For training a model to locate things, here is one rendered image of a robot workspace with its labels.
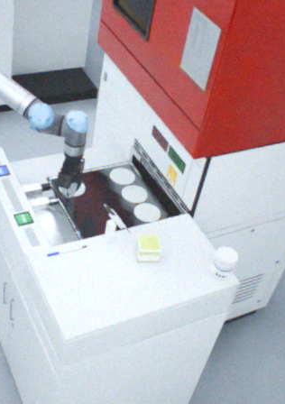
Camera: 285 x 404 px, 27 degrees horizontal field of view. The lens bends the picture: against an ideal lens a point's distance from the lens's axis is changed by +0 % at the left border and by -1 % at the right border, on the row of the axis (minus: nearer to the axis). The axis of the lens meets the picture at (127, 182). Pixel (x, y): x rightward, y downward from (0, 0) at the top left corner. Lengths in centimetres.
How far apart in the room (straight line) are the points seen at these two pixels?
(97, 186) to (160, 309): 65
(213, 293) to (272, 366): 117
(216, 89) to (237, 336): 159
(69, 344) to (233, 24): 103
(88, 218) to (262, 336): 133
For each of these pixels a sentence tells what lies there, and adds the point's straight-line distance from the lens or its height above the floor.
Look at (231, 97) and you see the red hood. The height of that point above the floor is 146.
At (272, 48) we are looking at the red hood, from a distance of 188.
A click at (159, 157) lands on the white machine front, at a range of 229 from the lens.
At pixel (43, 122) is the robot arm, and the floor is 132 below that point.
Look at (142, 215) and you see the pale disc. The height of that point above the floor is 90.
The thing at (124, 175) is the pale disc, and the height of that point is 90.
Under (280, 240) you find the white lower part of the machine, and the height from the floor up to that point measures 63.
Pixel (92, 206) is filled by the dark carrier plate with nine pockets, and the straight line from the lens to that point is 221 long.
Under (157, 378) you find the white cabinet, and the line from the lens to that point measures 226.
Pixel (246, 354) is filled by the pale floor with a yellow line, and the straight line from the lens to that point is 306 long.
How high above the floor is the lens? 242
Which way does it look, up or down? 41 degrees down
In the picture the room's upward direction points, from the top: 11 degrees clockwise
